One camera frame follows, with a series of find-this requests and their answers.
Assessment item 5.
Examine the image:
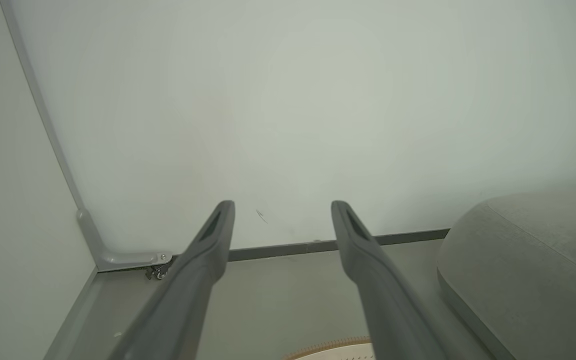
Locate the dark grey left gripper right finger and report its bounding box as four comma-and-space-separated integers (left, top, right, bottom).
330, 200, 450, 360

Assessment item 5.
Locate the cream plastic laundry basket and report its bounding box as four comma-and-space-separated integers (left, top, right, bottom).
283, 336, 373, 360

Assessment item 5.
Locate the light grey side panel skirting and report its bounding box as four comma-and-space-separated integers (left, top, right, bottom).
43, 267, 115, 360

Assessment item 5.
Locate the dark grey wall baseboard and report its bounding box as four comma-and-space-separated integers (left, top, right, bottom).
172, 228, 451, 263

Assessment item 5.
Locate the small caster wheel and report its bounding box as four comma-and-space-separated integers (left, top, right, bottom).
144, 261, 173, 281

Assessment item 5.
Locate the grey fabric sofa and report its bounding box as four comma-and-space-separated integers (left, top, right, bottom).
436, 190, 576, 360

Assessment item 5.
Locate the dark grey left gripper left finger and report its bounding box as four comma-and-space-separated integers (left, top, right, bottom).
108, 200, 236, 360

